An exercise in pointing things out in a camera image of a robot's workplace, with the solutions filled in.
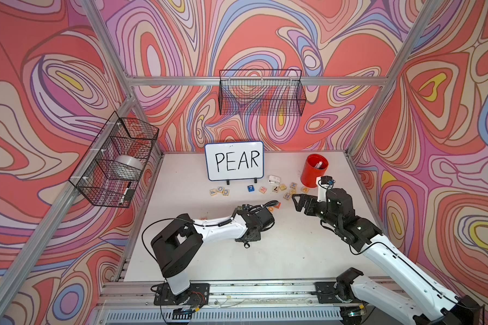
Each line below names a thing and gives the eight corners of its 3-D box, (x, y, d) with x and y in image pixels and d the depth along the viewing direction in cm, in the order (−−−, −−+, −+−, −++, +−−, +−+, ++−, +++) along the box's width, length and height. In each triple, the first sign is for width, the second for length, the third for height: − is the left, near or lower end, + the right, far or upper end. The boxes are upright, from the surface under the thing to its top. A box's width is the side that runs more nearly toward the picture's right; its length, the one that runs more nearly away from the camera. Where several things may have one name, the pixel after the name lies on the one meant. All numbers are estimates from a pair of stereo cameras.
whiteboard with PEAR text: (208, 183, 107) (202, 161, 94) (211, 163, 116) (206, 141, 103) (262, 183, 107) (264, 161, 94) (260, 163, 116) (262, 141, 103)
